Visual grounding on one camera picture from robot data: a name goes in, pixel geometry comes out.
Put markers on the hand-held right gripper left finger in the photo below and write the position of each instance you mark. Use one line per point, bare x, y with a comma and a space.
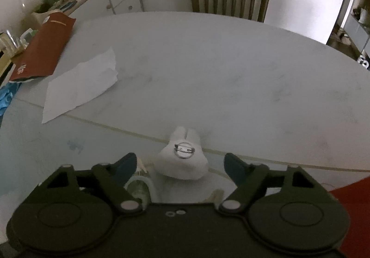
127, 166

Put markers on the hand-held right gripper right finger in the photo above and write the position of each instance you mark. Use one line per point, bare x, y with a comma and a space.
234, 166

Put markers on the white plush rabbit brooch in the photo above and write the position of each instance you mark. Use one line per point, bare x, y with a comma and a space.
185, 164

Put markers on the red cardboard box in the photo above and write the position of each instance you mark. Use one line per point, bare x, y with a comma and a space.
354, 211

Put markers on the white paper sheet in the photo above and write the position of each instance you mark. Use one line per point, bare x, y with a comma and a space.
81, 84

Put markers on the red paper bag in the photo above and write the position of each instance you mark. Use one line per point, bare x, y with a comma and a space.
43, 46

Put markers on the yellow tissue box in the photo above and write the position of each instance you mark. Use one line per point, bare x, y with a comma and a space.
5, 66

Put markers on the glass pitcher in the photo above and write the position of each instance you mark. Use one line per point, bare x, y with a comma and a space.
13, 42

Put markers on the pair of slippers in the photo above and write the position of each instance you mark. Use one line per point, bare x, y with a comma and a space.
344, 37

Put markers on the tall white wall cabinet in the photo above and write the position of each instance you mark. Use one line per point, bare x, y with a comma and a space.
358, 35

